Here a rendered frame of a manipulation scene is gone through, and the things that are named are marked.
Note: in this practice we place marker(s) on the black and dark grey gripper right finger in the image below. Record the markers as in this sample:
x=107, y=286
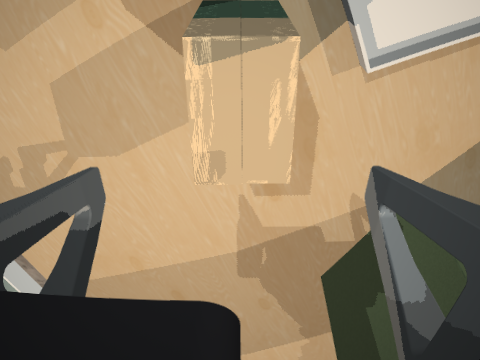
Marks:
x=452, y=223

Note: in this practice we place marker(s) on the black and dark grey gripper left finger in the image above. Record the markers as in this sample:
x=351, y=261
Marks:
x=25, y=220

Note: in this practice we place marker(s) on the white shallow tray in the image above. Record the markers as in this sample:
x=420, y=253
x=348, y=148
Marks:
x=393, y=31

